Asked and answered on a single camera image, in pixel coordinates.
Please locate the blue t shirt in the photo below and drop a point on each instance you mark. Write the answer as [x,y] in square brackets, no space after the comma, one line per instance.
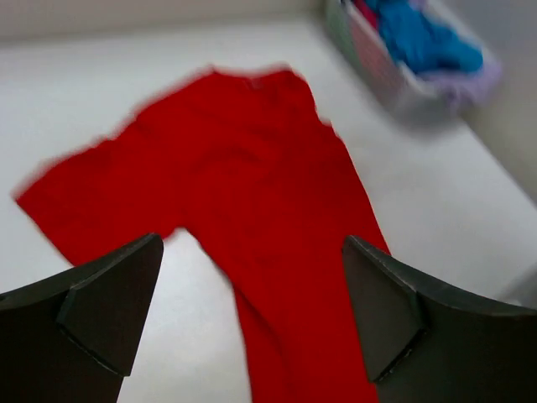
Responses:
[421,43]

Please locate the pink garment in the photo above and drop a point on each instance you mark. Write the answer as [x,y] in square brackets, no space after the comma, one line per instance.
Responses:
[369,10]

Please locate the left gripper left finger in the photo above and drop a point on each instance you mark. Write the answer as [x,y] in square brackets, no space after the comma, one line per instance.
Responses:
[74,337]

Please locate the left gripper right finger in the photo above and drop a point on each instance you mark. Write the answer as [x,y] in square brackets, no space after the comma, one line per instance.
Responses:
[424,340]

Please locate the white plastic basket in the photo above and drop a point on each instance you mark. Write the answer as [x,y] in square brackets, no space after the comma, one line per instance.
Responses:
[403,96]

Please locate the lavender t shirt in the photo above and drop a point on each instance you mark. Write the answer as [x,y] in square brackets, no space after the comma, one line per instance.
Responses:
[462,90]

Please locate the red t shirt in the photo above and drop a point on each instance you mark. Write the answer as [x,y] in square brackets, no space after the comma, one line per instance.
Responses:
[246,166]

